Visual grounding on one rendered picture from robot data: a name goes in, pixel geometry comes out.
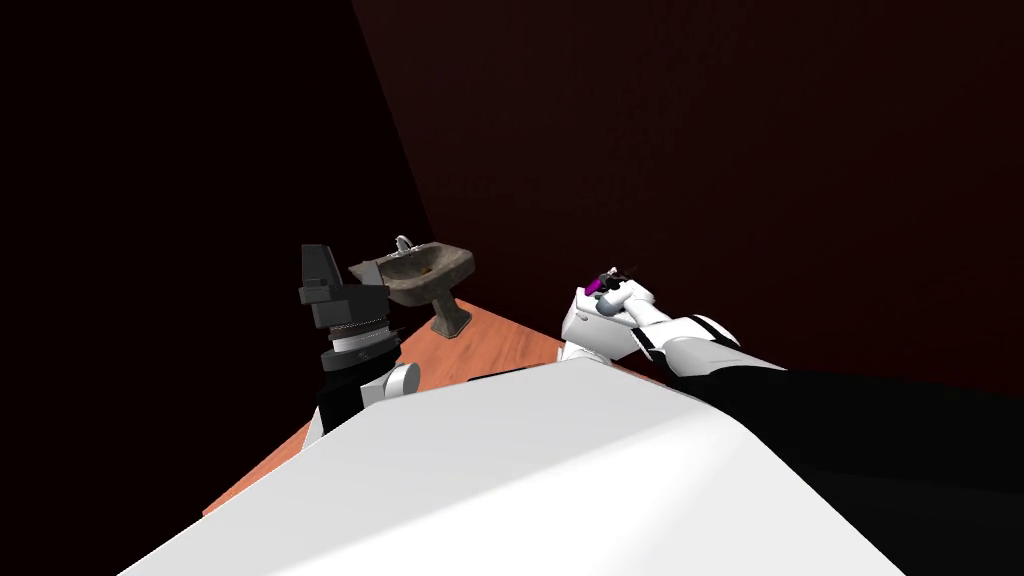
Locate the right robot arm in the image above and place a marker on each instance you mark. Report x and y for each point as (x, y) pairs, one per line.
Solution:
(800, 416)

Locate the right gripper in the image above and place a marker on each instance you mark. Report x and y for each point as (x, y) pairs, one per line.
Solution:
(614, 281)

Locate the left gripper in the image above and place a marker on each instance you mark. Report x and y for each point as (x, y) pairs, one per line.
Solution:
(348, 304)

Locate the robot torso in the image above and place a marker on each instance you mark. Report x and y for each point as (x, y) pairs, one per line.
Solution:
(520, 480)

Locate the small magenta object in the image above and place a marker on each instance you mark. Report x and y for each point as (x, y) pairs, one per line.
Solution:
(594, 286)

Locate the brown stone pedestal sink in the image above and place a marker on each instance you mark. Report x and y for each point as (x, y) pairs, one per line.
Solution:
(424, 276)

